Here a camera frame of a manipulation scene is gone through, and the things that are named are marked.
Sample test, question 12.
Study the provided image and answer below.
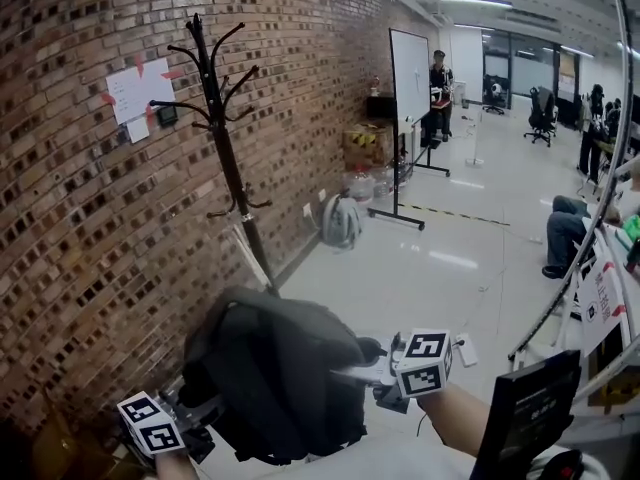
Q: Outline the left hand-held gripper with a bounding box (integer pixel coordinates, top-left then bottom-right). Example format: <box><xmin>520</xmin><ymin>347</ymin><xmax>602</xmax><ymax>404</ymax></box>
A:
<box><xmin>116</xmin><ymin>387</ymin><xmax>226</xmax><ymax>470</ymax></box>

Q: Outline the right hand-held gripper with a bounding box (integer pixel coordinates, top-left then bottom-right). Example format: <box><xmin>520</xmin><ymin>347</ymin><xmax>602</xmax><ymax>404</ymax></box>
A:
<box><xmin>328</xmin><ymin>328</ymin><xmax>454</xmax><ymax>415</ymax></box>

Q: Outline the black backpack bag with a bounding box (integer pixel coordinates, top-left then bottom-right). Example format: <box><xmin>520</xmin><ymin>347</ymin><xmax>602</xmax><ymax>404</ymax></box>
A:
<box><xmin>180</xmin><ymin>285</ymin><xmax>389</xmax><ymax>467</ymax></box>

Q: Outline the black metal coat rack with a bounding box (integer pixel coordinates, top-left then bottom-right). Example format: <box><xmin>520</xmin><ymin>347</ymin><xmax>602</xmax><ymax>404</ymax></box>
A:
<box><xmin>149</xmin><ymin>12</ymin><xmax>282</xmax><ymax>298</ymax></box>

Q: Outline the person's left forearm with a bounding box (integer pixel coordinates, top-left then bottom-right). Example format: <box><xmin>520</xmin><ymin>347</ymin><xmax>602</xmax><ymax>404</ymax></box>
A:
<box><xmin>154</xmin><ymin>448</ymin><xmax>202</xmax><ymax>480</ymax></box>

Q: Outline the person's right forearm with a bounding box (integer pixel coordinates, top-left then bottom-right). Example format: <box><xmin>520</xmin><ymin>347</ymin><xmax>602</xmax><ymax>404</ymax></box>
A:
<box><xmin>416</xmin><ymin>381</ymin><xmax>497</xmax><ymax>463</ymax></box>

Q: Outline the person's white shirt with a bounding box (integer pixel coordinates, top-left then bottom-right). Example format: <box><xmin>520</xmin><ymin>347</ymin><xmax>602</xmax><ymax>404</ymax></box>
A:
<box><xmin>198</xmin><ymin>441</ymin><xmax>612</xmax><ymax>480</ymax></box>

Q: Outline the white power strip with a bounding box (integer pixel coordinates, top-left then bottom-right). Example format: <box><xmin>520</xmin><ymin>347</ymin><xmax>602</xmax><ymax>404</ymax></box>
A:
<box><xmin>451</xmin><ymin>334</ymin><xmax>479</xmax><ymax>368</ymax></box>

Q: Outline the black screen panel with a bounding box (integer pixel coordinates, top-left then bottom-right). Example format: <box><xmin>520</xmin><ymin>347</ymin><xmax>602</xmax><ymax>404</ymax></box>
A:
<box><xmin>471</xmin><ymin>349</ymin><xmax>584</xmax><ymax>480</ymax></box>

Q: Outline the clear water jug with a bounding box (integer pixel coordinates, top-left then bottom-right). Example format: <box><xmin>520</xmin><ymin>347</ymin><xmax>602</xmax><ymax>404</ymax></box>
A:
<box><xmin>346</xmin><ymin>164</ymin><xmax>378</xmax><ymax>205</ymax></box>
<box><xmin>374</xmin><ymin>160</ymin><xmax>397</xmax><ymax>199</ymax></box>

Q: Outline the cardboard box with striped labels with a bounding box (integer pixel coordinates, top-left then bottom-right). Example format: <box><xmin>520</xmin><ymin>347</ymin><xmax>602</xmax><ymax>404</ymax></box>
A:
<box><xmin>342</xmin><ymin>123</ymin><xmax>394</xmax><ymax>172</ymax></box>

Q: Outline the white sign with red marks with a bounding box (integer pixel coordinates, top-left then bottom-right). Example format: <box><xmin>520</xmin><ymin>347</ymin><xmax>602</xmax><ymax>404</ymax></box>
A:
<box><xmin>578</xmin><ymin>259</ymin><xmax>627</xmax><ymax>358</ymax></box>

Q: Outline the white floor stand pole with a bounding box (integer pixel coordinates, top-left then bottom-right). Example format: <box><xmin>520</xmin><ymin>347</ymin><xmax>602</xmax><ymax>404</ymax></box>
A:
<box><xmin>464</xmin><ymin>106</ymin><xmax>486</xmax><ymax>168</ymax></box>

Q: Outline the black cabinet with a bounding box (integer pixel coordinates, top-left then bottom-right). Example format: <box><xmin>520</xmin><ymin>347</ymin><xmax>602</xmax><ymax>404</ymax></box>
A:
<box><xmin>366</xmin><ymin>95</ymin><xmax>396</xmax><ymax>120</ymax></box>

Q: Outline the small white paper note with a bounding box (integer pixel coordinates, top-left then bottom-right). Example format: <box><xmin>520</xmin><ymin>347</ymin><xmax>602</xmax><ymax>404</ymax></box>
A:
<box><xmin>126</xmin><ymin>118</ymin><xmax>151</xmax><ymax>145</ymax></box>

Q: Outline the white whiteboard on black stand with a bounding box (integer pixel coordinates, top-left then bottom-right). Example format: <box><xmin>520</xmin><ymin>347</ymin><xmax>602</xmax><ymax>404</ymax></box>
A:
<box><xmin>367</xmin><ymin>27</ymin><xmax>451</xmax><ymax>232</ymax></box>

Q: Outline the black office chair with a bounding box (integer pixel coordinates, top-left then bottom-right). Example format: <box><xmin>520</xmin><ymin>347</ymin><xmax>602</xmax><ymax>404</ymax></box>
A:
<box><xmin>482</xmin><ymin>74</ymin><xmax>507</xmax><ymax>116</ymax></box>
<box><xmin>523</xmin><ymin>85</ymin><xmax>559</xmax><ymax>148</ymax></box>

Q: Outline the large white paper sheet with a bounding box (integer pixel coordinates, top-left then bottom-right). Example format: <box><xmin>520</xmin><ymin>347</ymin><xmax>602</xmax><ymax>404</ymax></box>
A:
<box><xmin>105</xmin><ymin>57</ymin><xmax>177</xmax><ymax>126</ymax></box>

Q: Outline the curved metal rail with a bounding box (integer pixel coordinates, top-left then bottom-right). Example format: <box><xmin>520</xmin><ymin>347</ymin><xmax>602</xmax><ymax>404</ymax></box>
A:
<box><xmin>506</xmin><ymin>0</ymin><xmax>637</xmax><ymax>361</ymax></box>

